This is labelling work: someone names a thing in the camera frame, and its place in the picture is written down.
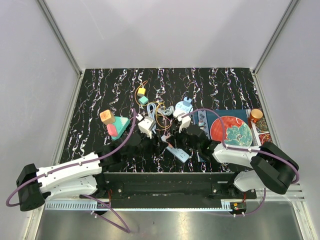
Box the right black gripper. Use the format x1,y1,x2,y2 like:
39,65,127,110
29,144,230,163
167,124,201,152

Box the dark blue patterned placemat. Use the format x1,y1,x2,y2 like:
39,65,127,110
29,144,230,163
192,109,252,163

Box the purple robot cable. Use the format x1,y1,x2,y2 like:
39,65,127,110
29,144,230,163
5,108,138,233
182,108,301,218

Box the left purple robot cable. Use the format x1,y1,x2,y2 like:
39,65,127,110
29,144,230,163
5,108,138,233

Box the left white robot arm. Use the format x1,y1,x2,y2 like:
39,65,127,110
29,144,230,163
16,133,168,212

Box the grey bundled cord with plug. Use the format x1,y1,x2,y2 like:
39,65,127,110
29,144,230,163
162,105,177,117

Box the colourful patterned coaster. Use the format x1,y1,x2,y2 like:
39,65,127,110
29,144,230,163
250,117,272,146

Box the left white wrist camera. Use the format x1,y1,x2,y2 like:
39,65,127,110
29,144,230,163
135,114,156,139

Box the round light blue power socket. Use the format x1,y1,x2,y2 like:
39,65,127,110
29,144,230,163
175,101,193,114

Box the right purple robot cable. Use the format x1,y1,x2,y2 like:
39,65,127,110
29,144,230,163
182,108,301,218

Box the white square plug adapter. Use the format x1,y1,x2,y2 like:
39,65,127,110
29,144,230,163
173,108,186,121

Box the teal triangular power strip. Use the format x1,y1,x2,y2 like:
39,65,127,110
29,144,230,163
111,116,130,141

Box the teal small charger plug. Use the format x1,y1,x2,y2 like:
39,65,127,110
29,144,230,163
138,96,149,106

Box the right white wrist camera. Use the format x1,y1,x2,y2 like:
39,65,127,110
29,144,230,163
177,115,191,133

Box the light blue long power strip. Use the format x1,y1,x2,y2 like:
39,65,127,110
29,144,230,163
166,146,190,164

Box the light blue charger plug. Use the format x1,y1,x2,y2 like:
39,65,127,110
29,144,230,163
183,97,192,106

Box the red floral ceramic plate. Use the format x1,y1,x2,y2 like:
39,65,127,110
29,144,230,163
210,116,253,147

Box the pink square plug adapter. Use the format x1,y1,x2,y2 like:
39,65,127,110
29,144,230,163
106,123,118,137

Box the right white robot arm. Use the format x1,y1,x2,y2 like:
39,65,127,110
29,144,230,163
166,125,299,199

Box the silver metal fork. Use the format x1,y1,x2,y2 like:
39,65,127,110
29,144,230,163
198,120,205,127

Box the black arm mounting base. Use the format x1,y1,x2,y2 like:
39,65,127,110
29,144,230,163
92,172,257,210

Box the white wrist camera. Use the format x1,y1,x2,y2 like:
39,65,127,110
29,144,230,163
177,115,191,133
135,114,156,139

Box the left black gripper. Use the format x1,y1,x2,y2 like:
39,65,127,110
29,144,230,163
123,129,169,163

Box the copper metal cup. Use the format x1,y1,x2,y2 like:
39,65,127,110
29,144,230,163
249,108,264,123

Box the yellow small charger plug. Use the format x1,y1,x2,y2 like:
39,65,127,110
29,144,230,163
137,87,146,97

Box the light blue coiled power cord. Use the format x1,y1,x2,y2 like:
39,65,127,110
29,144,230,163
147,102,161,133

